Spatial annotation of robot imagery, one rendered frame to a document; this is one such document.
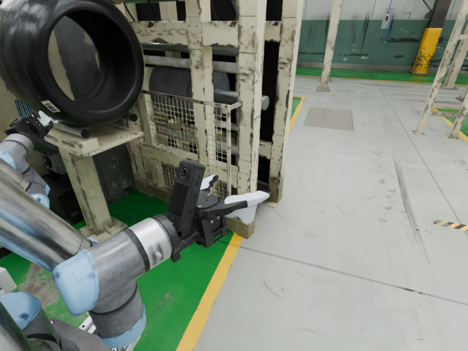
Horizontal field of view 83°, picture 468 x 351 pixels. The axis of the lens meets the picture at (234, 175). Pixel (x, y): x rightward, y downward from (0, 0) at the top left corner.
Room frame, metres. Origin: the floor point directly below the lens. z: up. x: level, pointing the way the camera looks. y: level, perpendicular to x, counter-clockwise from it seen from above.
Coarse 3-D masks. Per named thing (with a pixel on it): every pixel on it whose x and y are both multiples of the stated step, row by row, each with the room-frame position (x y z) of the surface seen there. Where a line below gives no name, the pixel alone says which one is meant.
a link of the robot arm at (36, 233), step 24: (0, 192) 0.29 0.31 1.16; (24, 192) 0.32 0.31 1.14; (0, 216) 0.27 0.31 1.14; (24, 216) 0.29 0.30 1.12; (48, 216) 0.32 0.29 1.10; (0, 240) 0.27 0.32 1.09; (24, 240) 0.28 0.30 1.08; (48, 240) 0.30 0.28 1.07; (72, 240) 0.32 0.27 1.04; (96, 240) 0.41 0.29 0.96; (48, 264) 0.29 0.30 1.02
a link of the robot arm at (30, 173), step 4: (28, 168) 0.72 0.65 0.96; (32, 168) 0.75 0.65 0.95; (24, 172) 0.71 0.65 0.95; (28, 172) 0.72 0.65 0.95; (32, 172) 0.73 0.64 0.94; (28, 176) 0.71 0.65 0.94; (32, 176) 0.72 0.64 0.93; (36, 176) 0.73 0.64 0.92; (32, 180) 0.69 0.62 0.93; (36, 180) 0.70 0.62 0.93; (40, 180) 0.72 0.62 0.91; (44, 180) 0.76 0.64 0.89; (40, 184) 0.69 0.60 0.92; (44, 184) 0.74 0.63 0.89; (48, 188) 0.75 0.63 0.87; (48, 192) 0.74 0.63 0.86
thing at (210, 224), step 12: (204, 192) 0.42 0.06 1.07; (204, 204) 0.38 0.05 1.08; (216, 204) 0.38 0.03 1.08; (156, 216) 0.34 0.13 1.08; (204, 216) 0.36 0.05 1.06; (216, 216) 0.38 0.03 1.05; (168, 228) 0.32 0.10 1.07; (180, 228) 0.34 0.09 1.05; (192, 228) 0.36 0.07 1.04; (204, 228) 0.35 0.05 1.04; (216, 228) 0.37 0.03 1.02; (180, 240) 0.34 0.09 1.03; (192, 240) 0.35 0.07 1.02; (204, 240) 0.35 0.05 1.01; (216, 240) 0.36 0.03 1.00
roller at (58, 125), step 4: (56, 120) 1.29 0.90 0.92; (56, 124) 1.27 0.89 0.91; (60, 124) 1.25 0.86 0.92; (64, 124) 1.24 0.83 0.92; (68, 124) 1.24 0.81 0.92; (60, 128) 1.25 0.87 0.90; (64, 128) 1.23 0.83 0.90; (68, 128) 1.21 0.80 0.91; (72, 128) 1.19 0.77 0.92; (76, 128) 1.19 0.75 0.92; (80, 128) 1.18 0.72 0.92; (84, 128) 1.18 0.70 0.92; (72, 132) 1.19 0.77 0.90; (76, 132) 1.17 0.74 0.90; (80, 132) 1.15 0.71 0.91; (84, 132) 1.16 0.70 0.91; (88, 132) 1.18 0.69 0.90; (84, 136) 1.16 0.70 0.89; (88, 136) 1.17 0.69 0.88
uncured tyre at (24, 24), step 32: (32, 0) 1.16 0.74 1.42; (64, 0) 1.22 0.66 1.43; (96, 0) 1.33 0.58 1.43; (0, 32) 1.13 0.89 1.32; (32, 32) 1.09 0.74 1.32; (96, 32) 1.61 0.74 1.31; (128, 32) 1.44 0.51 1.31; (0, 64) 1.13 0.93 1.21; (32, 64) 1.07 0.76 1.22; (128, 64) 1.60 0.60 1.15; (32, 96) 1.07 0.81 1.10; (64, 96) 1.12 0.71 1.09; (96, 96) 1.53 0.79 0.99; (128, 96) 1.38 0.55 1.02
